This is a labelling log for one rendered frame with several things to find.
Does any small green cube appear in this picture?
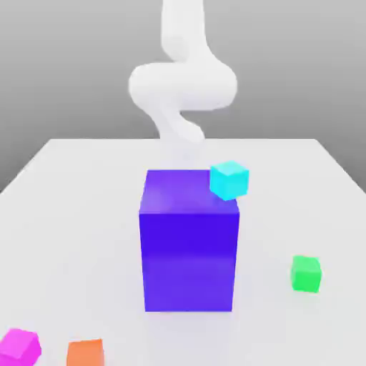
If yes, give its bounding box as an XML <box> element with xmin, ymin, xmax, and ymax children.
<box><xmin>290</xmin><ymin>254</ymin><xmax>323</xmax><ymax>294</ymax></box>

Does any small magenta cube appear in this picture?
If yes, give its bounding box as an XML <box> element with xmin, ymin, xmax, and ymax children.
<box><xmin>0</xmin><ymin>327</ymin><xmax>43</xmax><ymax>366</ymax></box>

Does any small cyan cube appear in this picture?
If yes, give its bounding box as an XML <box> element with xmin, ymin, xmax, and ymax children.
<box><xmin>209</xmin><ymin>160</ymin><xmax>250</xmax><ymax>202</ymax></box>

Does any large purple box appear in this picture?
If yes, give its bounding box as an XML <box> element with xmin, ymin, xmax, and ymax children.
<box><xmin>138</xmin><ymin>169</ymin><xmax>240</xmax><ymax>313</ymax></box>

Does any small orange cube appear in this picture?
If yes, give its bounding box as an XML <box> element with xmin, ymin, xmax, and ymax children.
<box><xmin>66</xmin><ymin>338</ymin><xmax>105</xmax><ymax>366</ymax></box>

